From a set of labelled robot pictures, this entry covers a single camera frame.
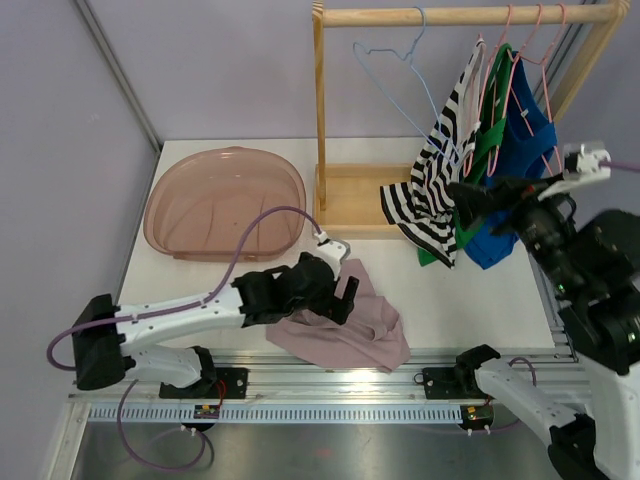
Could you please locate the pink hanger under blue top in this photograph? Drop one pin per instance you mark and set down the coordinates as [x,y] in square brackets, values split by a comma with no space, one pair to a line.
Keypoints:
[540,142]

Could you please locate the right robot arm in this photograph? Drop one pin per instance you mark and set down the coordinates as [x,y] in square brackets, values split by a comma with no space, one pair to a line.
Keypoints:
[592,269]

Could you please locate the pink tank top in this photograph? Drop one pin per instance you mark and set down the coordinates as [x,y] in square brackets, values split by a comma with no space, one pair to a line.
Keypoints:
[372,336]

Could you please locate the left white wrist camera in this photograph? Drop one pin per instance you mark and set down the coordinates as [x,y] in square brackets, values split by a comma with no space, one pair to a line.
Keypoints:
[332,251]

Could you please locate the aluminium rail frame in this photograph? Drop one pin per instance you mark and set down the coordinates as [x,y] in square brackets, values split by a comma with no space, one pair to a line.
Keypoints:
[282,376]

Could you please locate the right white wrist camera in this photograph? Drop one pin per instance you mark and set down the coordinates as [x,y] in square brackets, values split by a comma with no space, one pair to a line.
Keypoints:
[585,164]

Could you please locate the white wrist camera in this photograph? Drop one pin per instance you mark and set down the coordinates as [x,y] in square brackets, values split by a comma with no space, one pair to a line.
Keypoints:
[585,164]
[332,251]

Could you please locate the pink hanger under striped top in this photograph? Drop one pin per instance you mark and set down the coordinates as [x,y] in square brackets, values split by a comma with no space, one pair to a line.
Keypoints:
[480,90]

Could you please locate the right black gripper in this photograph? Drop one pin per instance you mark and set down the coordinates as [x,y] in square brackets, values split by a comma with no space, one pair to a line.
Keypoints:
[472,202]

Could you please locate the pink plastic basin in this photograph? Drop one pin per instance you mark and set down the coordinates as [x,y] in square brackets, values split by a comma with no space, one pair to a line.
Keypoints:
[201,206]

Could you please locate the left corner aluminium post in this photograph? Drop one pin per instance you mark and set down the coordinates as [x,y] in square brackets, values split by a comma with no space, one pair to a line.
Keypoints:
[98,36]

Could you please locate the white slotted cable duct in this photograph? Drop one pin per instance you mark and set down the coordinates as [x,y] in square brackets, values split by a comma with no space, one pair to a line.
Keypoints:
[237,413]

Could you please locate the green tank top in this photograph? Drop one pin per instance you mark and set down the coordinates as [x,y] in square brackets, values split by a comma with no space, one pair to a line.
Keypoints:
[488,136]

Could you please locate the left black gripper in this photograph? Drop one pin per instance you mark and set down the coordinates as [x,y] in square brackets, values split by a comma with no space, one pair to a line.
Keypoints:
[335,308]

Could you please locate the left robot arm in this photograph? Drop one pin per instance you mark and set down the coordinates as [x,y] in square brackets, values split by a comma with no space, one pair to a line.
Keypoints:
[115,342]

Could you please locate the black white striped tank top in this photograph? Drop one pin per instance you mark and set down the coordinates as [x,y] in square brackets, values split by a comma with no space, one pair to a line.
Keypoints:
[421,207]

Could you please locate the blue tank top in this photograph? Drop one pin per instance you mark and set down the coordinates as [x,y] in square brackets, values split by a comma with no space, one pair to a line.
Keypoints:
[512,159]

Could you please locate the pink hanger under green top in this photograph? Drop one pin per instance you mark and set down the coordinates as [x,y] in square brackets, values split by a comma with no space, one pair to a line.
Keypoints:
[504,94]

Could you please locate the wooden clothes rack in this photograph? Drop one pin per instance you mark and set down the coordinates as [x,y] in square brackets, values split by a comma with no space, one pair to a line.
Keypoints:
[346,195]

